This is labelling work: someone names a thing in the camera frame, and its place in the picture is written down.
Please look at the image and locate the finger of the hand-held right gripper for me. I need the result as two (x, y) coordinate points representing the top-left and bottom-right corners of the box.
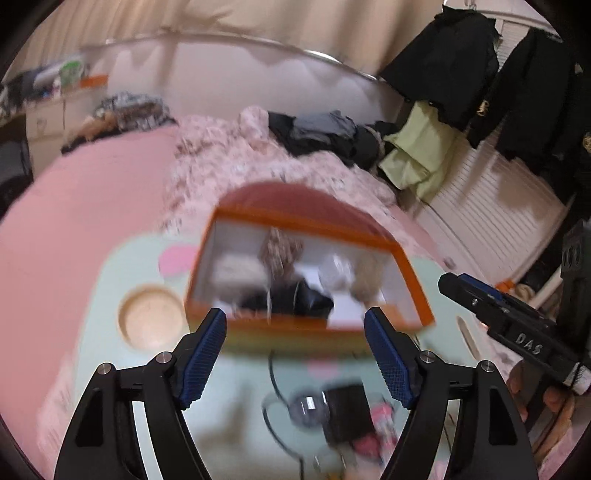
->
(459, 273), (548, 320)
(438, 272), (498, 330)

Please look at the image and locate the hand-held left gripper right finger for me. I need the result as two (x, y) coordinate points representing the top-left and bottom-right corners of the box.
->
(364, 307), (540, 480)

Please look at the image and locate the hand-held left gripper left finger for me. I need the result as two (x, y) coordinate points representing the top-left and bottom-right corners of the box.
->
(53, 307), (228, 480)

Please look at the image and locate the orange cardboard box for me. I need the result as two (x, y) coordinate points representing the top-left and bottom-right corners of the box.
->
(184, 208), (437, 358)

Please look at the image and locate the black wallet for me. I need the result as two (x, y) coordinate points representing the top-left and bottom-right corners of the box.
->
(323, 385), (375, 444)

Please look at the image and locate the brown plush toy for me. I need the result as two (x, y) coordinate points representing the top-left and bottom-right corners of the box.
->
(353, 254), (386, 301)

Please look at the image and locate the clear plastic bag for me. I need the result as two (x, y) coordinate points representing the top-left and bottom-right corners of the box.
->
(318, 254), (356, 296)

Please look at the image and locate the dark cloth pouch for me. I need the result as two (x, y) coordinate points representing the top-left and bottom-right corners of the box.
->
(240, 281), (333, 319)

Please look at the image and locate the beige furry pompom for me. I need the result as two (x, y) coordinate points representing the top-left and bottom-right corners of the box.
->
(259, 226), (303, 282)

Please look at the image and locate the person's right hand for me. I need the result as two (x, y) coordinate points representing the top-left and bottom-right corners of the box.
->
(505, 360), (575, 418)

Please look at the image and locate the mint cartoon lap table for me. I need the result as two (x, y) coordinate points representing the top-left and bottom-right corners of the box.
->
(55, 233), (513, 480)

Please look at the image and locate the white slatted panel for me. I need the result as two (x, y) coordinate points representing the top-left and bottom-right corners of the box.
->
(416, 18), (573, 287)

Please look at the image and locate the light green garment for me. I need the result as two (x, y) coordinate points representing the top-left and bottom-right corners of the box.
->
(379, 99), (455, 204)

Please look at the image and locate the pink bed sheet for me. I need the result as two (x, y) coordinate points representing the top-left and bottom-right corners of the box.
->
(0, 124), (185, 462)

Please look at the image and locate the pink floral blanket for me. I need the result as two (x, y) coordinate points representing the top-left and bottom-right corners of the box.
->
(161, 106), (444, 259)

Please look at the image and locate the black hanging jacket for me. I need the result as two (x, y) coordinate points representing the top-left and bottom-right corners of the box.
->
(466, 18), (591, 204)
(379, 4), (502, 127)

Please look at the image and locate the pile of dark clothes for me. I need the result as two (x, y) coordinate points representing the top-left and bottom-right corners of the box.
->
(268, 110), (393, 169)

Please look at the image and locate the patterned dark garment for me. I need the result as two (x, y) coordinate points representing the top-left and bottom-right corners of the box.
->
(95, 92), (178, 134)

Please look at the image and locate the beige curtain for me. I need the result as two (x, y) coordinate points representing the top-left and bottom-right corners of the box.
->
(46, 0), (444, 77)

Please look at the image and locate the black cable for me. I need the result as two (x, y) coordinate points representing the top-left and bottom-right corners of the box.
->
(265, 351), (308, 480)

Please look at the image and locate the padded headboard with metal rail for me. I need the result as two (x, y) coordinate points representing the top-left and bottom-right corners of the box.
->
(78, 37), (407, 134)

